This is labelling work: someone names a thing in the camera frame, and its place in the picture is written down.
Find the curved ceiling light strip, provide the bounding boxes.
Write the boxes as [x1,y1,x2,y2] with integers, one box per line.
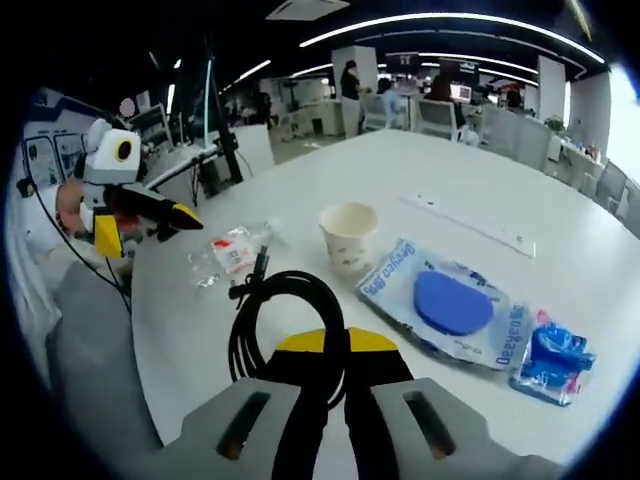
[298,11,610,67]

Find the person's grey trousers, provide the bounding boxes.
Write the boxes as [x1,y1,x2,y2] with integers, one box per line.
[43,259,167,454]

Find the narrow bright window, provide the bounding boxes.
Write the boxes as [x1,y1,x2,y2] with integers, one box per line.
[606,64,640,177]

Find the ceiling air conditioner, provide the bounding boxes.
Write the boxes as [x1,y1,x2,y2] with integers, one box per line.
[264,0,351,22]

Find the person's left hand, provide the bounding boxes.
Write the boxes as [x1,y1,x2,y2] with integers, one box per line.
[53,181,97,236]

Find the wall poster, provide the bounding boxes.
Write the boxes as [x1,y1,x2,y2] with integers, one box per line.
[21,86,122,187]

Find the clear package with blue pad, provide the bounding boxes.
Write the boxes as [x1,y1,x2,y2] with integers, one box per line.
[354,238,532,372]

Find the white office chair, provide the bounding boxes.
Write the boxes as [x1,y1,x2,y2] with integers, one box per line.
[416,97,460,140]
[363,93,397,132]

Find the white side desk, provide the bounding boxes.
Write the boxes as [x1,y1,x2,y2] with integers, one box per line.
[143,146,222,190]

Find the clear red-white plastic packet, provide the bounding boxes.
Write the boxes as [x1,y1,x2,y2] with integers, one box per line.
[186,221,292,294]

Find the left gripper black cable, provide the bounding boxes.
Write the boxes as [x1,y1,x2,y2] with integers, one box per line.
[17,177,134,315]

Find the black pole stand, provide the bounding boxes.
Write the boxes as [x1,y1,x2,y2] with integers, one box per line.
[201,33,245,185]

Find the blue plastic packet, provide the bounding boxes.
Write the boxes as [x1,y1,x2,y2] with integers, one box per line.
[507,308,598,408]

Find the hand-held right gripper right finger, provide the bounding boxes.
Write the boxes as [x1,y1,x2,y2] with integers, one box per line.
[343,326,557,480]

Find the white paper cup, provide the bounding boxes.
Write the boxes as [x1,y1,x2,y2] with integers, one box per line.
[318,201,379,279]

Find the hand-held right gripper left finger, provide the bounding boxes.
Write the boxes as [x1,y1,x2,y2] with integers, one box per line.
[164,328,347,480]

